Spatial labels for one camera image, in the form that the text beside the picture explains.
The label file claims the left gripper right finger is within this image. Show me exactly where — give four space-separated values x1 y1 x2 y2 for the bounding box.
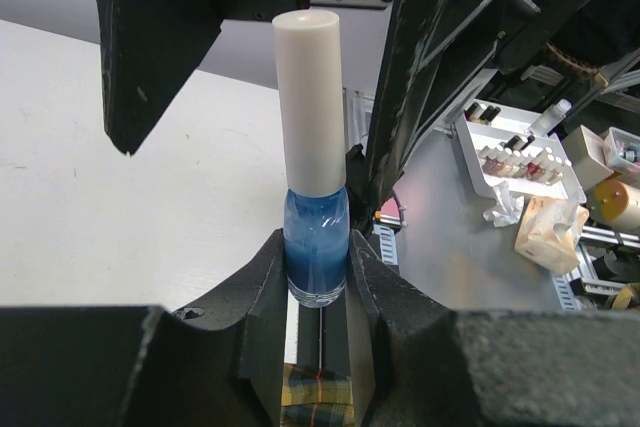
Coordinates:
347 232 639 426

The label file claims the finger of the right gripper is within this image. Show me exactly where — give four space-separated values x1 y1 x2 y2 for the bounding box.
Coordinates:
96 0 300 155

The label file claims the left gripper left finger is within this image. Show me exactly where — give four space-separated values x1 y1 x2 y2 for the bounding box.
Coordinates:
1 231 287 426

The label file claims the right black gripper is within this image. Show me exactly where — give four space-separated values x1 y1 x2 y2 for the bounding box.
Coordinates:
309 0 506 209

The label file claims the white nail polish cap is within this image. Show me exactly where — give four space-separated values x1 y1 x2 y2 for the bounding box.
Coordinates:
272 9 346 198

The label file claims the blue nail polish bottle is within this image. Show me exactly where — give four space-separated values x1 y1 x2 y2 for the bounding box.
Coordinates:
283 188 350 309

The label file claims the yellow plaid sleeve forearm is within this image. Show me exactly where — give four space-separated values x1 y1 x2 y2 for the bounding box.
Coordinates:
280 363 355 427

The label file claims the white nail polish tray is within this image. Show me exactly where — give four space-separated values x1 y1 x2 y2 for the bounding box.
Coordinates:
455 104 586 204

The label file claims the clear plastic bottle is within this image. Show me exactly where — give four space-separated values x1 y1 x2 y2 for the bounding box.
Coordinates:
526 99 572 137

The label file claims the crumpled white tissue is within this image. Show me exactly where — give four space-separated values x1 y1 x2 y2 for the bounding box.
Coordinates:
483 181 525 228

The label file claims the beige tissue box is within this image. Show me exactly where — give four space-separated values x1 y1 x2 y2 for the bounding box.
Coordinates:
514 196 589 275

